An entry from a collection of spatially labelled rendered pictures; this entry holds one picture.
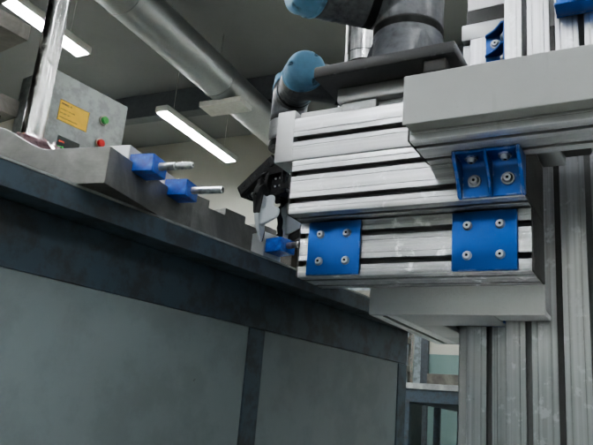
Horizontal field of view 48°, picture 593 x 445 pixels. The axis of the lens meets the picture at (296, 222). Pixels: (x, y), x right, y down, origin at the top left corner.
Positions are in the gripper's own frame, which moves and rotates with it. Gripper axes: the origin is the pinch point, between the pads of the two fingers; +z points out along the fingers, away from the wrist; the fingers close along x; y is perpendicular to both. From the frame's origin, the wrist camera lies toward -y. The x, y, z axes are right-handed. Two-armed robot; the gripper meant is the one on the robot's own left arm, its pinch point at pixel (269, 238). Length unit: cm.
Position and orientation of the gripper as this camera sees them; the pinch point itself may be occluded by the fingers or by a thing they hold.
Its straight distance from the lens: 132.2
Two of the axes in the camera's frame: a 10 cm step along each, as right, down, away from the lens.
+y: 7.5, -1.2, -6.5
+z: -0.8, 9.6, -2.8
